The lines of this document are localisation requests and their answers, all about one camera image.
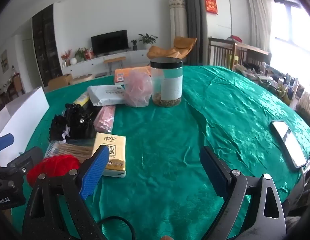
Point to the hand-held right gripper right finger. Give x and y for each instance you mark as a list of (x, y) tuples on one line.
[(214, 170)]

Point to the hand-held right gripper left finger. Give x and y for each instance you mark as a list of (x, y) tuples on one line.
[(95, 170)]

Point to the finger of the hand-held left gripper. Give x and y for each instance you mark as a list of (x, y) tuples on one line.
[(27, 158), (3, 143)]

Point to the red yarn ball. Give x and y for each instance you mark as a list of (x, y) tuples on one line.
[(55, 167)]

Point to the yellow tissue pack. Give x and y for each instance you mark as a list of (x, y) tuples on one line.
[(115, 145)]

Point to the cotton swab pack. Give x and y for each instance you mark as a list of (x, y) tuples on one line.
[(70, 150)]

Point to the white cardboard box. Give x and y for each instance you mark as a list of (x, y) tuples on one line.
[(22, 112)]

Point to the black ruffled fabric accessory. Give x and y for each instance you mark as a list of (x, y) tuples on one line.
[(77, 122)]

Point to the pink plastic packet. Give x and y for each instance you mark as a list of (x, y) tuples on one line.
[(105, 120)]

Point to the green patterned tablecloth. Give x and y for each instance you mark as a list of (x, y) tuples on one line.
[(170, 135)]

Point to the yellow and black packet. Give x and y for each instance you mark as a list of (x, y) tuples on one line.
[(81, 101)]

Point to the white wet wipes pack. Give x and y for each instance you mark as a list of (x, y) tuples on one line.
[(105, 95)]

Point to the smartphone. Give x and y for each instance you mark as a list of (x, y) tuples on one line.
[(289, 143)]

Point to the brown cardboard box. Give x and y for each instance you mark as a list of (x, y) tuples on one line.
[(58, 81)]

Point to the pink mesh bath pouf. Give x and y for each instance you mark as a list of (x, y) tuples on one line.
[(137, 90)]

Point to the clear plastic jar black lid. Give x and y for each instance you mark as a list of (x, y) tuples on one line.
[(167, 85)]

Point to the orange cardboard box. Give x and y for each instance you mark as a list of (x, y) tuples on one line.
[(130, 73)]

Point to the white television cabinet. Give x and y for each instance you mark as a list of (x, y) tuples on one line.
[(95, 63)]

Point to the red flowers in vase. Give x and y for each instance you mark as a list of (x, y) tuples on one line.
[(65, 56)]

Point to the black display cabinet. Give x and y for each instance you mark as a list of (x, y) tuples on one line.
[(47, 45)]

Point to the white round vase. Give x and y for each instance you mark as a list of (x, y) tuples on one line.
[(73, 61)]

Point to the row of cluttered household things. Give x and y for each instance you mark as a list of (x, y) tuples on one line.
[(274, 80)]

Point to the wooden stool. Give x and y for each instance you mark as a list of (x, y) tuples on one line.
[(115, 59)]

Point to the green plant with red decoration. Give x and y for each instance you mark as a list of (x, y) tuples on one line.
[(82, 53)]

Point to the wooden slatted bench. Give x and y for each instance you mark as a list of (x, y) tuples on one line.
[(234, 52)]

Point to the tan lounge chair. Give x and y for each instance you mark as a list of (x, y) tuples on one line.
[(180, 47)]

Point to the flat screen television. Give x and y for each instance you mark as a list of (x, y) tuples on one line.
[(110, 42)]

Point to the small potted plant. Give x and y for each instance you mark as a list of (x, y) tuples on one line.
[(134, 45)]

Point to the red cloth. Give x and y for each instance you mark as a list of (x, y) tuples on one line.
[(236, 38)]

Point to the large green potted plant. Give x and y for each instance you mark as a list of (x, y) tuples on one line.
[(147, 40)]

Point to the grey curtain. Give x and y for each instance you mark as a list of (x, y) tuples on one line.
[(193, 17)]

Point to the white standing air conditioner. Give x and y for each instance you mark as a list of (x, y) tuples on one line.
[(177, 20)]

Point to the white curtain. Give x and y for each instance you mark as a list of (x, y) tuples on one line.
[(259, 17)]

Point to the window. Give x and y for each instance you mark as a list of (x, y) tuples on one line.
[(294, 25)]

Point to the framed wall picture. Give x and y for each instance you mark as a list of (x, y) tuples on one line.
[(4, 61)]

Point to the red wall calendar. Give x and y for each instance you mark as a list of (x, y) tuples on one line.
[(211, 5)]

